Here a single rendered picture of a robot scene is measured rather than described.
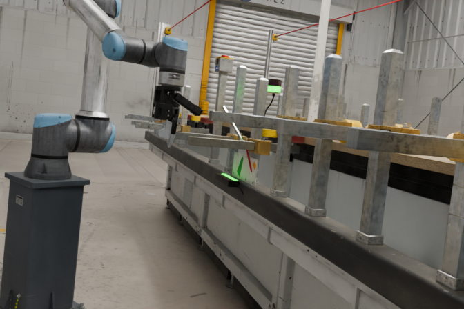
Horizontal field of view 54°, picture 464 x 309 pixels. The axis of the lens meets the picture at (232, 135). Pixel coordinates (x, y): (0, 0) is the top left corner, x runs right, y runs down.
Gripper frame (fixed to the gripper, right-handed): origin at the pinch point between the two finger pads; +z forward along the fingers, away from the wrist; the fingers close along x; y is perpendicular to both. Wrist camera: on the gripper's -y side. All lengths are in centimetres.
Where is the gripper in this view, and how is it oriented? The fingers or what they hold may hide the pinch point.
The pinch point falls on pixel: (170, 143)
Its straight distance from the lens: 160.5
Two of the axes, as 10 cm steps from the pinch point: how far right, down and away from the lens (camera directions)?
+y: -9.4, -0.9, -3.3
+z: -1.1, 9.9, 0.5
